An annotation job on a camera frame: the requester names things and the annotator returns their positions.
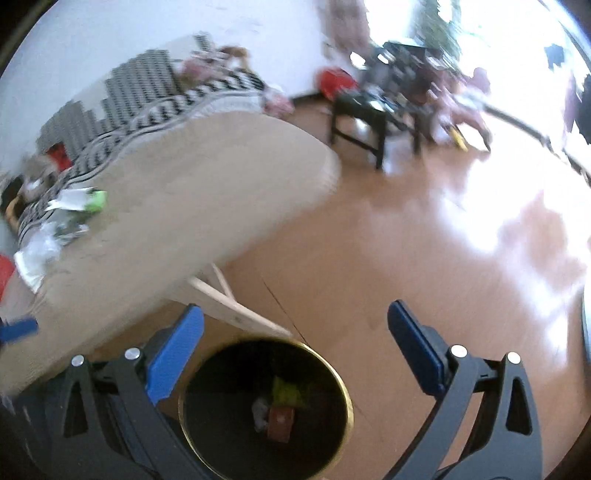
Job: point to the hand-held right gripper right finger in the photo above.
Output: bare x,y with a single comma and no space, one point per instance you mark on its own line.
415,350

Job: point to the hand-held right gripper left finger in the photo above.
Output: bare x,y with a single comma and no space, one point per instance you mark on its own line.
178,353

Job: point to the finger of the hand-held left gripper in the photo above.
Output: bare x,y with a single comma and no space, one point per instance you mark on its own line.
18,330

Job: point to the black gold-rimmed waste bin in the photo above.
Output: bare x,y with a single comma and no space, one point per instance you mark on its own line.
221,392

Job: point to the long silver blue wrapper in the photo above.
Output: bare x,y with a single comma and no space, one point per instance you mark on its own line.
37,258

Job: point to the red boxy bag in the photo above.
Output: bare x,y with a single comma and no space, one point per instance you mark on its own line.
4,272

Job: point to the light wooden table legs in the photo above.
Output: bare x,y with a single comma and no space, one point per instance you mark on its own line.
231,304

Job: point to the small white crumpled paper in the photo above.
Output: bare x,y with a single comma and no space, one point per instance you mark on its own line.
261,410

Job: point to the red-brown small carton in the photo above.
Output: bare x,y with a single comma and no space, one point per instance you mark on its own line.
280,422

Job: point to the green and white wrapper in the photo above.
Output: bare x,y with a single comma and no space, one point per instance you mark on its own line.
81,201

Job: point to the brown teddy bear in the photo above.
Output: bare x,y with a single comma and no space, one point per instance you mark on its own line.
34,170

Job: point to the red cushion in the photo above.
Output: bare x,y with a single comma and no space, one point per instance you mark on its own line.
60,157

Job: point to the yellow toy piece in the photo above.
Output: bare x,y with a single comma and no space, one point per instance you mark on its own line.
459,138

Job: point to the pink ride-on toy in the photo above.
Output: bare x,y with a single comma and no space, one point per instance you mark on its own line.
466,106

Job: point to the black wooden chair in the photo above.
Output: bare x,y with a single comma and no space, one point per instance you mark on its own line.
406,60
355,104

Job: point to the pink white plastic bag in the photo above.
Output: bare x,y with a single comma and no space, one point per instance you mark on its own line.
277,104

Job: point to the black white striped sofa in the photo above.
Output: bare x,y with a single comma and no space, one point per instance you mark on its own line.
138,87

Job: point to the red plastic bag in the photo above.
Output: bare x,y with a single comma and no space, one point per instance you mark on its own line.
334,81

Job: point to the pink cloth pile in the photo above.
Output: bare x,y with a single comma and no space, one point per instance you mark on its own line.
203,64

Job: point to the green potted plant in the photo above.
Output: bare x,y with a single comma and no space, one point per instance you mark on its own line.
438,23

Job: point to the pink patterned curtain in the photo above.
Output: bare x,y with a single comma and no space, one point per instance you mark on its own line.
346,23

